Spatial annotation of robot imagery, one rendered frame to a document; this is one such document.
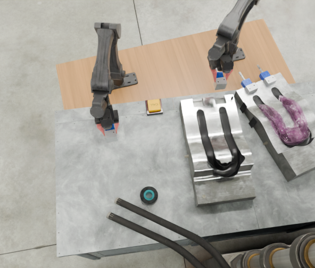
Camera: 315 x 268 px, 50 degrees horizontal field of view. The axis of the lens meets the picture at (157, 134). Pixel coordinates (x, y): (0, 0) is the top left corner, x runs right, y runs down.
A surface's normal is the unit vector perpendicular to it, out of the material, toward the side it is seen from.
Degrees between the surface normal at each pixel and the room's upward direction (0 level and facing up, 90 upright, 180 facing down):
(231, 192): 0
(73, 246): 0
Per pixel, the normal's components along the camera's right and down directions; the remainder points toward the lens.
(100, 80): -0.02, -0.11
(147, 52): 0.00, -0.39
